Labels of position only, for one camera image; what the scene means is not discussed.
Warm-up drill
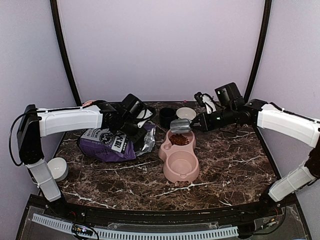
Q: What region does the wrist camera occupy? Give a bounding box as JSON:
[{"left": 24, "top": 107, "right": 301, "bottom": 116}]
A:
[
  {"left": 194, "top": 91, "right": 217, "bottom": 114},
  {"left": 136, "top": 108, "right": 154, "bottom": 128}
]

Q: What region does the pink double pet bowl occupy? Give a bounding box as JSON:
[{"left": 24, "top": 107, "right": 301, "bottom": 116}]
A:
[{"left": 158, "top": 130, "right": 200, "bottom": 184}]

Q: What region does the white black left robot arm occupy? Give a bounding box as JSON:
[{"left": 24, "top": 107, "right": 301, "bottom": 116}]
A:
[{"left": 14, "top": 93, "right": 153, "bottom": 218}]

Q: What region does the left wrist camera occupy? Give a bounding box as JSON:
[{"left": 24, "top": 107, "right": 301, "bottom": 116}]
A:
[{"left": 136, "top": 108, "right": 154, "bottom": 128}]

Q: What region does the white grey round bowl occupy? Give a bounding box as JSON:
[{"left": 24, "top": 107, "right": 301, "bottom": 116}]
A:
[{"left": 47, "top": 157, "right": 69, "bottom": 182}]

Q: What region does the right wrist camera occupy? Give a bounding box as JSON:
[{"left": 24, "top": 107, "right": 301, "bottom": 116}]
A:
[{"left": 194, "top": 91, "right": 217, "bottom": 114}]

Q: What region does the purple pet food bag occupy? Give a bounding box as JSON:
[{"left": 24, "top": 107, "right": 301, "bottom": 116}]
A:
[{"left": 76, "top": 122, "right": 156, "bottom": 163}]

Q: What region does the brown kibble in bowl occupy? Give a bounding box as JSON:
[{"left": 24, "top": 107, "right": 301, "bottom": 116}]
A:
[{"left": 169, "top": 134, "right": 190, "bottom": 146}]

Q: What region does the grey slotted cable duct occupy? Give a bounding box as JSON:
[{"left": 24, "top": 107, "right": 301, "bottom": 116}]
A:
[{"left": 31, "top": 213, "right": 239, "bottom": 240}]

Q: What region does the red patterned small bowl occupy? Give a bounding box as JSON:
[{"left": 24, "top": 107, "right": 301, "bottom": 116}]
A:
[{"left": 82, "top": 100, "right": 95, "bottom": 107}]

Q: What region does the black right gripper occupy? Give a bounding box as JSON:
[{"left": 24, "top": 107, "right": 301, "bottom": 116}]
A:
[{"left": 190, "top": 105, "right": 236, "bottom": 133}]

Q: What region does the white ceramic pet bowl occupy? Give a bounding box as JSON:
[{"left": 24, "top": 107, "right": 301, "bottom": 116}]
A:
[{"left": 176, "top": 107, "right": 197, "bottom": 120}]

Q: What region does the metal food scoop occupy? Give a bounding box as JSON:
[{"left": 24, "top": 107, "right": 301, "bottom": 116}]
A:
[{"left": 170, "top": 118, "right": 192, "bottom": 134}]

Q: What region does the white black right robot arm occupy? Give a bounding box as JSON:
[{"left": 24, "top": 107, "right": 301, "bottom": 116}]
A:
[{"left": 191, "top": 82, "right": 320, "bottom": 217}]

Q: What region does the black front frame rail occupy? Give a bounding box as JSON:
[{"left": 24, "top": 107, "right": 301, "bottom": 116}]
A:
[{"left": 24, "top": 193, "right": 298, "bottom": 227}]

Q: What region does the dark green mug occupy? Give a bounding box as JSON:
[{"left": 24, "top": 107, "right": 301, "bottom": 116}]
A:
[{"left": 159, "top": 107, "right": 177, "bottom": 129}]

